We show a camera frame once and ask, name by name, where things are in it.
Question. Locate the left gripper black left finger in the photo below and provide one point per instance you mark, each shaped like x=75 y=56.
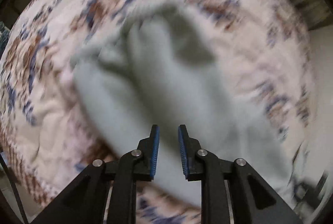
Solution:
x=106 y=192

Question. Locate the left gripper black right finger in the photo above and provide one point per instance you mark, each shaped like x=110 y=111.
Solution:
x=231 y=191

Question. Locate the floral quilted bedspread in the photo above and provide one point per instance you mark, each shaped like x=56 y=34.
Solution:
x=44 y=132

